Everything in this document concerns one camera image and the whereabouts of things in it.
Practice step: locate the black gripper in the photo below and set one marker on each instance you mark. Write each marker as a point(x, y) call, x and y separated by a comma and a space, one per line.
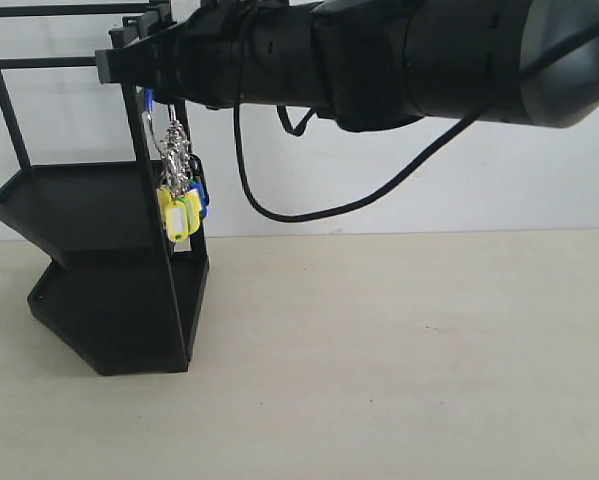
point(182, 61)

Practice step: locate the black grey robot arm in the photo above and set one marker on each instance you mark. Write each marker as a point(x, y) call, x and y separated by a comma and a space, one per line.
point(377, 65)

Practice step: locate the black metal shelf rack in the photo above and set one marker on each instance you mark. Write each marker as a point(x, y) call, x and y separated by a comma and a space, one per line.
point(116, 291)

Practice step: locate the bunch of colourful key tags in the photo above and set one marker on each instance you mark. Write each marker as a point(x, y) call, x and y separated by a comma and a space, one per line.
point(181, 194)

